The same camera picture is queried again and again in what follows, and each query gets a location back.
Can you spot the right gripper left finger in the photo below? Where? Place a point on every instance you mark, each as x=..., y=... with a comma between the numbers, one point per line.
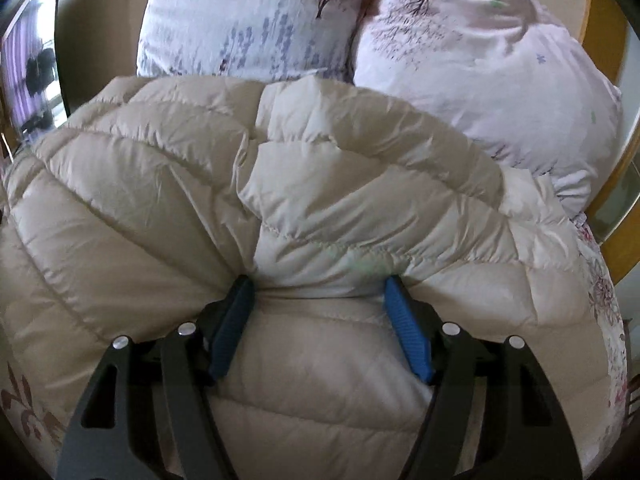
x=113, y=433

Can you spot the floral bed sheet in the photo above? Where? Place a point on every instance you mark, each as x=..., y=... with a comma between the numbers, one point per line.
x=605, y=329

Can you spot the beige quilted down jacket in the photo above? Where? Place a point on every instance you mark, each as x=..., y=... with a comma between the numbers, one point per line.
x=211, y=126

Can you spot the black framed mirror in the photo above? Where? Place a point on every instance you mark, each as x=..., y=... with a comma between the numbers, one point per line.
x=30, y=83

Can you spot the left floral pillow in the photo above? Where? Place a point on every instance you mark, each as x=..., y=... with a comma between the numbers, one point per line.
x=265, y=40

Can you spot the right floral pillow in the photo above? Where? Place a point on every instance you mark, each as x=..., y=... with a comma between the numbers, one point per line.
x=507, y=74

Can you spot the floral pillow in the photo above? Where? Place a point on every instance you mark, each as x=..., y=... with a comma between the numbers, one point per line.
x=507, y=74
x=265, y=40

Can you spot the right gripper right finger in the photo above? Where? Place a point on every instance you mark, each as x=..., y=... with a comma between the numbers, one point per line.
x=493, y=412

